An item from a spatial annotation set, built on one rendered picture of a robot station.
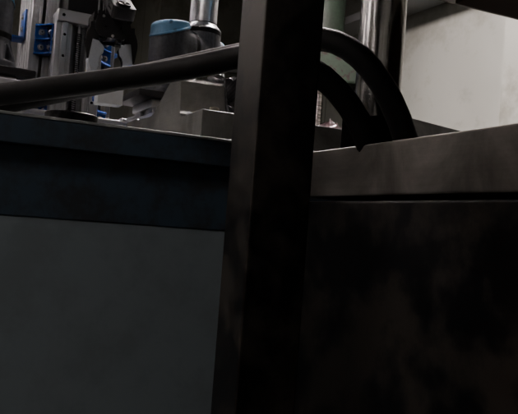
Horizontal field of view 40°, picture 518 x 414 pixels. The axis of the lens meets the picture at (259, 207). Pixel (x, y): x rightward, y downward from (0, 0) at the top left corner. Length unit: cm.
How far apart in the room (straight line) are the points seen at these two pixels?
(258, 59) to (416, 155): 20
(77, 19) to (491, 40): 322
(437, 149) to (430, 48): 457
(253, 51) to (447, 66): 446
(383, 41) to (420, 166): 25
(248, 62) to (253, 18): 4
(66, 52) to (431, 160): 154
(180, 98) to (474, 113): 370
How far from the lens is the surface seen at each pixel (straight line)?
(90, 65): 148
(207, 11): 226
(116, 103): 146
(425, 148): 75
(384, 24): 96
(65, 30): 214
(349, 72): 502
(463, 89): 495
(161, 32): 213
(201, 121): 114
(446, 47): 516
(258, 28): 67
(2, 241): 96
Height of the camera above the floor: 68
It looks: 2 degrees up
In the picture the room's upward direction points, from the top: 4 degrees clockwise
